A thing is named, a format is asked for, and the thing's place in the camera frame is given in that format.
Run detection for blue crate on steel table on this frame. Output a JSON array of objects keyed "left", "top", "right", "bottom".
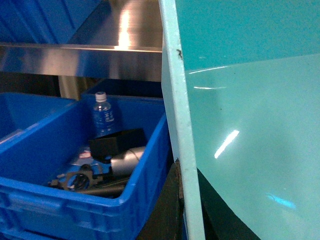
[{"left": 0, "top": 0, "right": 106, "bottom": 46}]

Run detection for blue label water bottle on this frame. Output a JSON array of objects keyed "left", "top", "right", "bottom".
[{"left": 92, "top": 91, "right": 121, "bottom": 137}]

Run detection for silver cylindrical part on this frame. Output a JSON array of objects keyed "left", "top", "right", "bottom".
[{"left": 110, "top": 146, "right": 146, "bottom": 177}]

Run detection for black box in crate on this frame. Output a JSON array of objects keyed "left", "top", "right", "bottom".
[{"left": 89, "top": 128, "right": 147, "bottom": 164}]

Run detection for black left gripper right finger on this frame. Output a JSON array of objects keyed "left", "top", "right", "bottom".
[{"left": 197, "top": 170, "right": 259, "bottom": 240}]

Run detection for light teal plastic tray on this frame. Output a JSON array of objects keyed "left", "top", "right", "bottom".
[{"left": 159, "top": 0, "right": 320, "bottom": 240}]

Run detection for black metal bracket parts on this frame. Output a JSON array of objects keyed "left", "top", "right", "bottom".
[{"left": 47, "top": 163, "right": 130, "bottom": 199}]

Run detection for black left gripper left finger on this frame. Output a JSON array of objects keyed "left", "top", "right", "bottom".
[{"left": 136, "top": 159, "right": 184, "bottom": 240}]

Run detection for blue plastic crate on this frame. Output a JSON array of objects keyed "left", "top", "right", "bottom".
[
  {"left": 0, "top": 93, "right": 171, "bottom": 240},
  {"left": 0, "top": 92, "right": 76, "bottom": 144}
]

